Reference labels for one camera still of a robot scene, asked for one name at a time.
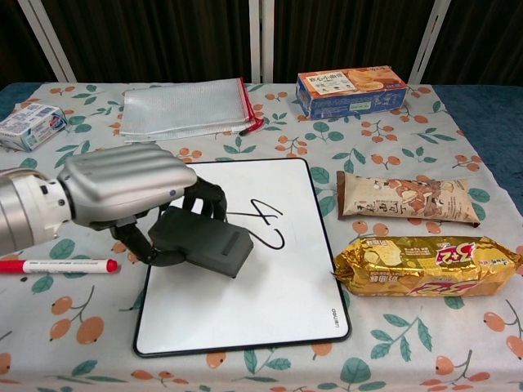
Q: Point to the brown snack packet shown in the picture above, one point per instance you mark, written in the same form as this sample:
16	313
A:
404	200

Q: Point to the floral tablecloth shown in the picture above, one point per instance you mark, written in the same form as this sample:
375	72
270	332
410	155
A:
408	347

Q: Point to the grey board eraser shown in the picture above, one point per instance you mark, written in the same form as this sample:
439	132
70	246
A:
204	241

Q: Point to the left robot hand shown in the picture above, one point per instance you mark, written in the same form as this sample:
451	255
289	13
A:
126	179

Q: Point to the orange blue biscuit box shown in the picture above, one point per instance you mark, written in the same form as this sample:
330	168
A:
351	94

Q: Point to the white whiteboard black frame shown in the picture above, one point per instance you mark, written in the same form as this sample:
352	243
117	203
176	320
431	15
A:
253	310

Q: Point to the gold foil biscuit packet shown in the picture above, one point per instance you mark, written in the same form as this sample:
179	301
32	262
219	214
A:
425	265

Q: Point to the clear zip pouch red zipper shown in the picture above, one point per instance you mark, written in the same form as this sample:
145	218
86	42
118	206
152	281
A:
184	110

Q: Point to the black curtain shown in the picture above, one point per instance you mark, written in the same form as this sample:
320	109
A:
163	36

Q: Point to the red white marker pen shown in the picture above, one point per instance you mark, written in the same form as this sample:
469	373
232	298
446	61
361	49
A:
61	266

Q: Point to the white frame post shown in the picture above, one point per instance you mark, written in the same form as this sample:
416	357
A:
47	41
261	41
431	41

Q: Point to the small white milk carton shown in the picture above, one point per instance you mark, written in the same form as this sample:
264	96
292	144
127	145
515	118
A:
30	126

